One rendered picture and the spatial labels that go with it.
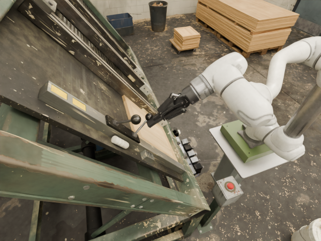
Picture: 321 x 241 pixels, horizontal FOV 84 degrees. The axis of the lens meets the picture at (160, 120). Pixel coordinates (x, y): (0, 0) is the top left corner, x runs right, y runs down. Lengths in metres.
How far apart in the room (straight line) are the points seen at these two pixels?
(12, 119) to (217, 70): 0.63
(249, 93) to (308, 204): 2.10
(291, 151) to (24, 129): 1.37
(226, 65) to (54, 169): 0.60
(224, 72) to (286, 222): 1.96
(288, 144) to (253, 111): 0.78
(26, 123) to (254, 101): 0.65
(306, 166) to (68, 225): 2.80
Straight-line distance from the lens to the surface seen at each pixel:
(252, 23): 4.46
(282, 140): 1.38
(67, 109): 0.62
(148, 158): 0.85
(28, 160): 0.40
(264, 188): 2.46
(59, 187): 0.47
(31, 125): 0.58
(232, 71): 0.69
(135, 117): 0.62
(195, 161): 1.45
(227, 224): 2.16
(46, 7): 0.93
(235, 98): 0.64
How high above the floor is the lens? 2.01
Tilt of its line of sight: 48 degrees down
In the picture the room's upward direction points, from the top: straight up
